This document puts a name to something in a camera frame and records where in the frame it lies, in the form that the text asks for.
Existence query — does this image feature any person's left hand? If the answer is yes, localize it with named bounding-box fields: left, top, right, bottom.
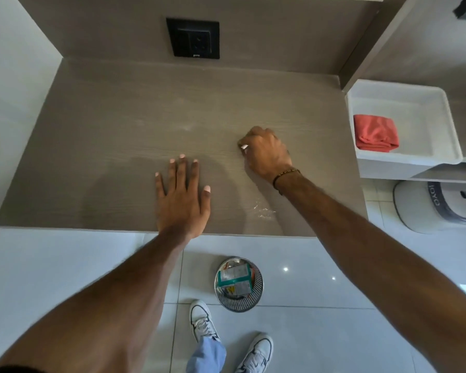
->
left=154, top=154, right=212, bottom=239

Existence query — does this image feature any person's right hand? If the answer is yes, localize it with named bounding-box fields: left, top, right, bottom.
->
left=237, top=126, right=294, bottom=187

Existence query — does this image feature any teal wipes packet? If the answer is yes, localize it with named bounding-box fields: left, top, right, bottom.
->
left=217, top=264, right=254, bottom=299

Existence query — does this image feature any red cloth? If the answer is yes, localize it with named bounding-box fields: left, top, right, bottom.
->
left=353, top=114, right=400, bottom=153

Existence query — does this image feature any silver mesh waste bin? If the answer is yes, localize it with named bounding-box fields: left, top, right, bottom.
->
left=214, top=256, right=265, bottom=313

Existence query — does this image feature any person's right forearm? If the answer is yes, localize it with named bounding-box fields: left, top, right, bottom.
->
left=279, top=175, right=466, bottom=373

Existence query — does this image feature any person's left forearm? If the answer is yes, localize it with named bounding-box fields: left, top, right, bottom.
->
left=0, top=228, right=191, bottom=373

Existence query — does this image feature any white left sneaker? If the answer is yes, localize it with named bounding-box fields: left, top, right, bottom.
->
left=189, top=299, right=221, bottom=343

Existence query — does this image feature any white sneaker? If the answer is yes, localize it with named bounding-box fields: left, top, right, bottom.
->
left=235, top=333, right=274, bottom=373
left=189, top=299, right=221, bottom=343

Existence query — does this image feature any blue jeans left leg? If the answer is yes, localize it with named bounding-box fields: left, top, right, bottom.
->
left=185, top=337, right=227, bottom=373

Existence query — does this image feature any white plastic tray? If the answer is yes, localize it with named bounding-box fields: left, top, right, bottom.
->
left=345, top=79, right=463, bottom=181

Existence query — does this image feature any white round container grey band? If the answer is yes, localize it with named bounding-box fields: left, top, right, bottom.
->
left=392, top=180, right=466, bottom=234

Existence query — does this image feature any white right sneaker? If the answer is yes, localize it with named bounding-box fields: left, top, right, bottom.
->
left=235, top=333, right=274, bottom=373

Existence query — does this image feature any dark beaded bracelet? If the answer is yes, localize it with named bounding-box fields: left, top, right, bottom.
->
left=272, top=168, right=302, bottom=190

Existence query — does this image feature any black wall socket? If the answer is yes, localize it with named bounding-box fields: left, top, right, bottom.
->
left=166, top=17, right=221, bottom=60

